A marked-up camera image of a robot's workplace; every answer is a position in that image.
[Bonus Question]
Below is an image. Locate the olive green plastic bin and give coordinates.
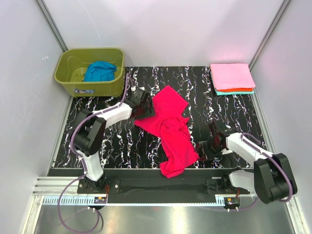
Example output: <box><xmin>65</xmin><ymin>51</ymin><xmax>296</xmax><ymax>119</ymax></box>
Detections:
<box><xmin>54</xmin><ymin>48</ymin><xmax>124</xmax><ymax>97</ymax></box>

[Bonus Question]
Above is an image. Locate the folded pink t shirt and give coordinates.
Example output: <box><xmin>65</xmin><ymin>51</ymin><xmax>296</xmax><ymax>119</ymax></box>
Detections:
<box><xmin>210</xmin><ymin>63</ymin><xmax>255</xmax><ymax>91</ymax></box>

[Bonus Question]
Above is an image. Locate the aluminium frame rail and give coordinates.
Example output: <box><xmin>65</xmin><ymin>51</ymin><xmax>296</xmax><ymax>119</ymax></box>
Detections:
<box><xmin>33</xmin><ymin>176</ymin><xmax>78</xmax><ymax>195</ymax></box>

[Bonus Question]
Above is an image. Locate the magenta t shirt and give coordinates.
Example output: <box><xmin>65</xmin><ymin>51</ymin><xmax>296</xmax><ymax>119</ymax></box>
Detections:
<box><xmin>134</xmin><ymin>85</ymin><xmax>199</xmax><ymax>178</ymax></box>

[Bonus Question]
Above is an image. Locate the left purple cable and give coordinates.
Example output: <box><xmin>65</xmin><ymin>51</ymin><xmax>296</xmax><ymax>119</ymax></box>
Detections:
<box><xmin>57</xmin><ymin>72</ymin><xmax>137</xmax><ymax>232</ymax></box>

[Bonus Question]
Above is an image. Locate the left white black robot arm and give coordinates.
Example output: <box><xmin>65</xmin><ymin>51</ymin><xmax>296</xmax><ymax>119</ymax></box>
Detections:
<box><xmin>70</xmin><ymin>88</ymin><xmax>155</xmax><ymax>193</ymax></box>

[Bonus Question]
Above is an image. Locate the folded light teal t shirt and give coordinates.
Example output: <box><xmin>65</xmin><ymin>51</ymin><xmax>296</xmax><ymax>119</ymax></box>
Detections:
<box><xmin>210</xmin><ymin>72</ymin><xmax>254</xmax><ymax>96</ymax></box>

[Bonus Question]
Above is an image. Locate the teal blue t shirt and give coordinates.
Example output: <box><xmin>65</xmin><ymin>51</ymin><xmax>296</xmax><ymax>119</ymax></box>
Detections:
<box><xmin>83</xmin><ymin>61</ymin><xmax>117</xmax><ymax>82</ymax></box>

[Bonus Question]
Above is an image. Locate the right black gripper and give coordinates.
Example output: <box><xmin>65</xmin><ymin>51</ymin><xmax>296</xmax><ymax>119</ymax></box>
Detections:
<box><xmin>194</xmin><ymin>139</ymin><xmax>224</xmax><ymax>162</ymax></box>

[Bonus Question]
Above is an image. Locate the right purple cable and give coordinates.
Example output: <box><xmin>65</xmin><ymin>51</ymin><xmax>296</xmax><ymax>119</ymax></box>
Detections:
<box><xmin>199</xmin><ymin>133</ymin><xmax>293</xmax><ymax>212</ymax></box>

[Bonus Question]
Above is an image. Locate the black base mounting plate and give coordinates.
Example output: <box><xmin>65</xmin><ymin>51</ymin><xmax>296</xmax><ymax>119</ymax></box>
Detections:
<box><xmin>47</xmin><ymin>168</ymin><xmax>281</xmax><ymax>204</ymax></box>

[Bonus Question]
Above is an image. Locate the purple cable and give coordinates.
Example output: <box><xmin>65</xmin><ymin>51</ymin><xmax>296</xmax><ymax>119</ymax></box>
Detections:
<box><xmin>199</xmin><ymin>133</ymin><xmax>293</xmax><ymax>212</ymax></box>
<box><xmin>57</xmin><ymin>72</ymin><xmax>137</xmax><ymax>232</ymax></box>

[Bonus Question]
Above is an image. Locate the white slotted cable duct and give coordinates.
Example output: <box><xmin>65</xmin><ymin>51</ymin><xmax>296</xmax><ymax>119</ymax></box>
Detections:
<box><xmin>42</xmin><ymin>195</ymin><xmax>107</xmax><ymax>206</ymax></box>

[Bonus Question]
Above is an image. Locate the folded orange t shirt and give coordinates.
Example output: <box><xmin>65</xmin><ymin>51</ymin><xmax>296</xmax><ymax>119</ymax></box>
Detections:
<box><xmin>218</xmin><ymin>88</ymin><xmax>254</xmax><ymax>93</ymax></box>

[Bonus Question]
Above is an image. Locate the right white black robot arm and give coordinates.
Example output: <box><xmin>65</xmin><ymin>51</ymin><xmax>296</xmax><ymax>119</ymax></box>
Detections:
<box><xmin>196</xmin><ymin>122</ymin><xmax>297</xmax><ymax>204</ymax></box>

